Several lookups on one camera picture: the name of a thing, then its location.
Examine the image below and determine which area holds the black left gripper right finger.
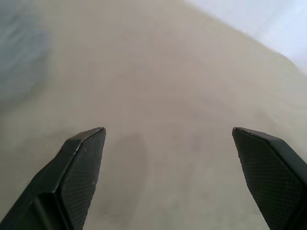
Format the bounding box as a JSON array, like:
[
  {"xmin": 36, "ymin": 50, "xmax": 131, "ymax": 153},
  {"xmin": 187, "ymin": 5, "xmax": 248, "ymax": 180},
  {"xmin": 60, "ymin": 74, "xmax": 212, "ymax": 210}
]
[{"xmin": 232, "ymin": 126, "xmax": 307, "ymax": 230}]

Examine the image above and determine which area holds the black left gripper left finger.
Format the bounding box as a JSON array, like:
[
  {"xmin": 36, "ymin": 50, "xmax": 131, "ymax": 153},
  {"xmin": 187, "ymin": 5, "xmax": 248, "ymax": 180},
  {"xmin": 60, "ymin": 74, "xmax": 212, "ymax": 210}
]
[{"xmin": 0, "ymin": 127, "xmax": 106, "ymax": 230}]

